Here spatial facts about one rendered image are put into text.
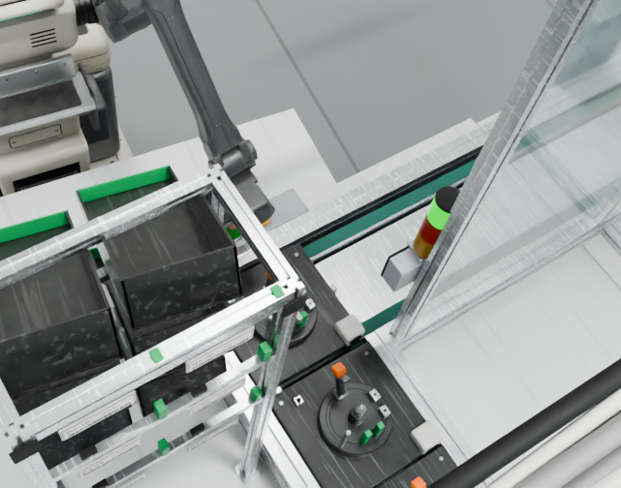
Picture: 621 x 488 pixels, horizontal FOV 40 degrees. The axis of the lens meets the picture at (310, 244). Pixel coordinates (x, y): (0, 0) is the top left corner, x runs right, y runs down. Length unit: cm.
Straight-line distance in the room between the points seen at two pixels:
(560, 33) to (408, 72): 244
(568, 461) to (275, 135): 176
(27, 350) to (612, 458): 65
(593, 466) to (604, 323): 165
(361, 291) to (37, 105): 79
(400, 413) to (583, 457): 131
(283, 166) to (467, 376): 65
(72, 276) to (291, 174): 102
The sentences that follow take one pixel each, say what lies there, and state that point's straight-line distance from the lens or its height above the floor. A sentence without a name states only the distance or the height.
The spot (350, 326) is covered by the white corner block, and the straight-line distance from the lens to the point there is 168.
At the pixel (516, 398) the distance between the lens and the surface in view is 186.
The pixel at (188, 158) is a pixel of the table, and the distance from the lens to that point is 201.
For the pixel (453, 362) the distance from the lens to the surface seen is 185.
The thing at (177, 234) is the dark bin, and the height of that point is 157.
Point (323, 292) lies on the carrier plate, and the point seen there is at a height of 97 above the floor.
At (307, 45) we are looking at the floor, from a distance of 345.
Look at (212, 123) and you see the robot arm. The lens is 148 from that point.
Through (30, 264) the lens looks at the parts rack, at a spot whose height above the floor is 166.
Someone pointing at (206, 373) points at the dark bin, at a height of 135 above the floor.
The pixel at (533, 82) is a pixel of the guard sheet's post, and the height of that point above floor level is 174.
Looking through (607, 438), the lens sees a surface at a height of 218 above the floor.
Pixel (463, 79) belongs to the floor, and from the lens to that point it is 349.
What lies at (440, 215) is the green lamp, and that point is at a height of 140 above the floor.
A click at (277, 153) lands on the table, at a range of 203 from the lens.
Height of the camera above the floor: 250
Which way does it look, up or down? 59 degrees down
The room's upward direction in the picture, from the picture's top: 14 degrees clockwise
